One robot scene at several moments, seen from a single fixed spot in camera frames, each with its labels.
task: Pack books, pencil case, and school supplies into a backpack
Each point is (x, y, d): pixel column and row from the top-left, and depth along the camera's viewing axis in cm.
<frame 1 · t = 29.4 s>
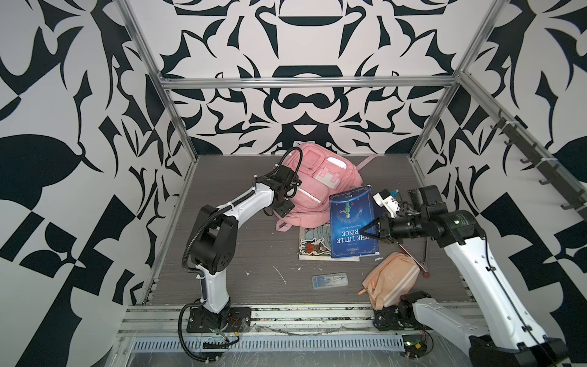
left hand: (277, 198, 94), fingers open
right hand: (361, 229, 66), fingers closed
pink school backpack: (325, 171, 109), point 6 cm above the table
blue Little Prince book: (350, 212, 72), point 25 cm above the table
illustrated comic book: (315, 244, 91), point 2 cm above the table
peach pink pencil case: (388, 277, 83), on the table
clear plastic ruler case: (329, 280, 83), on the table
red pen: (426, 274, 85), on the table

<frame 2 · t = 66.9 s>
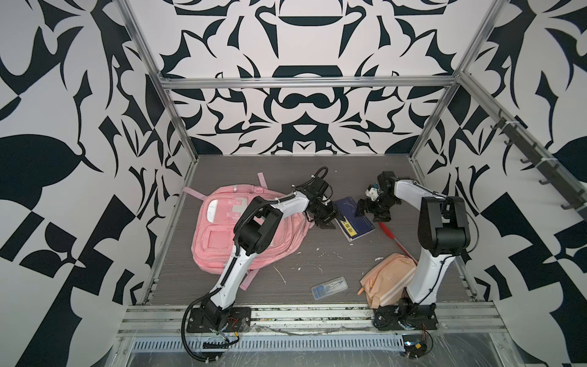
left hand: (342, 219, 94), fingers open
right hand: (364, 213, 98), fingers open
pink school backpack: (213, 249, 83), point 8 cm above the table
clear plastic ruler case: (329, 287, 81), on the table
dark navy notebook yellow label: (354, 226, 96), point 2 cm above the table
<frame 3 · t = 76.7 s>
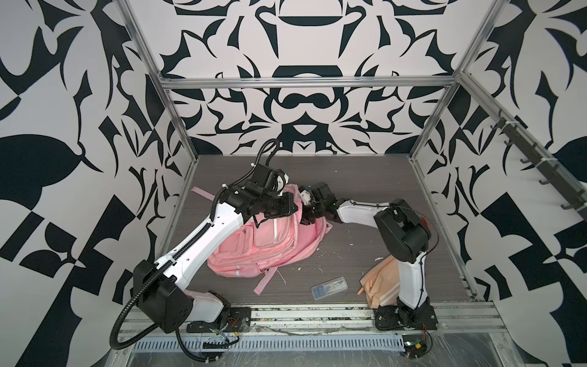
left hand: (296, 204, 75), fingers closed
right hand: (285, 215, 91), fingers open
pink school backpack: (260, 247, 80), point 11 cm above the table
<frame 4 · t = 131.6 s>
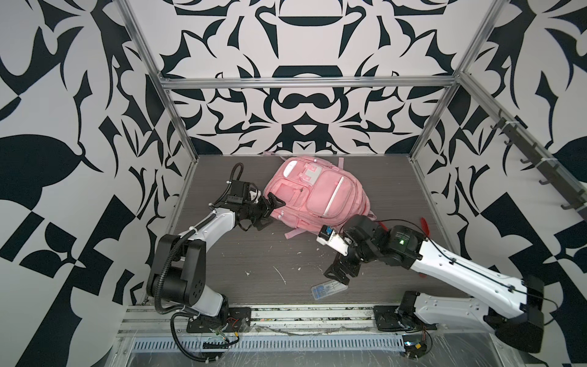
left hand: (278, 207, 88), fingers open
right hand: (329, 257, 71), fingers open
pink school backpack: (316, 193, 99), point 8 cm above the table
